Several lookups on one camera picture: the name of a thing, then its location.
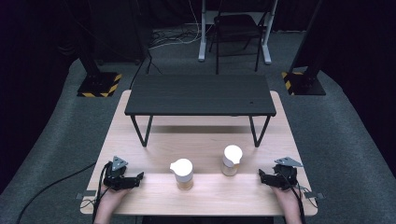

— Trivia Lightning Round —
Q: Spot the black folding chair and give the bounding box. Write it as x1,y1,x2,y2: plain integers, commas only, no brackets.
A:
207,0,266,75

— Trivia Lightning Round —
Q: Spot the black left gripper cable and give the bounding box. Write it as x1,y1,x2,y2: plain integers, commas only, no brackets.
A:
92,161,114,224

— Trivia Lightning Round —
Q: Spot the black floor cable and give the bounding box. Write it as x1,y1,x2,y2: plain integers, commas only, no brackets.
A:
15,161,97,224

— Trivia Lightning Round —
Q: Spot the person's right hand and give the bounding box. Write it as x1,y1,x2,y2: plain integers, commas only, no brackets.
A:
272,185,304,214

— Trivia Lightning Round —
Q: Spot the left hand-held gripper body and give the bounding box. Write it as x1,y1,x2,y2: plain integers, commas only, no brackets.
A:
102,155,133,191

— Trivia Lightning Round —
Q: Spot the black stand striped base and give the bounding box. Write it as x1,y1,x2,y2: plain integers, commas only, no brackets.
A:
64,0,123,98
281,0,327,97

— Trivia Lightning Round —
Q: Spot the black cable behind shelf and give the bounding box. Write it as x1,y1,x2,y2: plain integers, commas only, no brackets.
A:
129,46,163,91

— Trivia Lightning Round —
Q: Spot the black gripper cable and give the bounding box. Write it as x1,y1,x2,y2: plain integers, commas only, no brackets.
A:
92,161,114,224
279,169,307,224

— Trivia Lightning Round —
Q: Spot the black shelf riser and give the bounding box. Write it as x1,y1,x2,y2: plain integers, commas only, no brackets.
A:
124,73,277,148

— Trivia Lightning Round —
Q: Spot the orange spice jar white lid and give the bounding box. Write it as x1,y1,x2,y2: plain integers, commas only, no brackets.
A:
169,158,194,191

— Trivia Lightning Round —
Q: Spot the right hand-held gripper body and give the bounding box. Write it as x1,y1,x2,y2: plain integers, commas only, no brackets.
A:
269,156,304,191

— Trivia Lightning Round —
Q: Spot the white desk frame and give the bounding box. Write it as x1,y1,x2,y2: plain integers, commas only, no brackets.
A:
197,0,279,65

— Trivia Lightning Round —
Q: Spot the pale spice jar white lid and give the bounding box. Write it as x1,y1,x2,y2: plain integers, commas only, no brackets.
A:
220,144,244,177

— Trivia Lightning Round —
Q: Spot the person's left hand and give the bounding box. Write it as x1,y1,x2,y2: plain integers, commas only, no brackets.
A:
98,186,134,217

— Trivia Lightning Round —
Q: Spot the bundle of floor cables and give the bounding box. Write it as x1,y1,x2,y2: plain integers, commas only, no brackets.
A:
148,0,204,50

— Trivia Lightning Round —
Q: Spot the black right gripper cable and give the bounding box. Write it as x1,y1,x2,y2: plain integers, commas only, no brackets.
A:
279,169,307,224

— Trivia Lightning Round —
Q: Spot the grey tape piece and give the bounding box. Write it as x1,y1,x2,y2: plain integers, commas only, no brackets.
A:
75,189,97,201
303,191,326,201

